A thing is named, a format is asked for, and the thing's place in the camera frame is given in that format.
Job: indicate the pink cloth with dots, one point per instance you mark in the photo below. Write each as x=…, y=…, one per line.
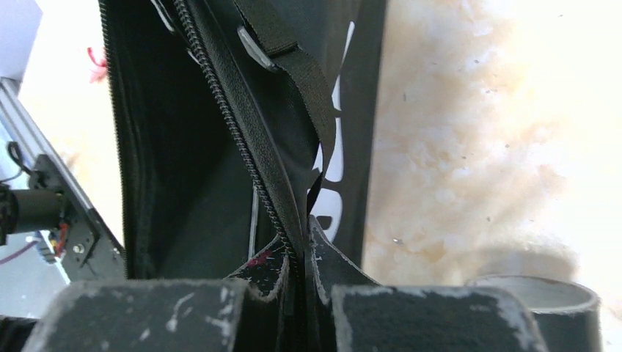
x=97, y=63

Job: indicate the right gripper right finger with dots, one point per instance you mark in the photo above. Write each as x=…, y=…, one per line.
x=355, y=313

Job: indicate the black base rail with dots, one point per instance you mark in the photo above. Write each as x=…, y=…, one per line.
x=40, y=197

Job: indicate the black racket bag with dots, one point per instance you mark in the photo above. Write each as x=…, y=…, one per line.
x=236, y=122

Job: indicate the black shuttlecock tube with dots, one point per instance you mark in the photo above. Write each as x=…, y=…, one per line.
x=567, y=313

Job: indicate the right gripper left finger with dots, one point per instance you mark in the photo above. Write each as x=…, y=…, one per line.
x=243, y=312

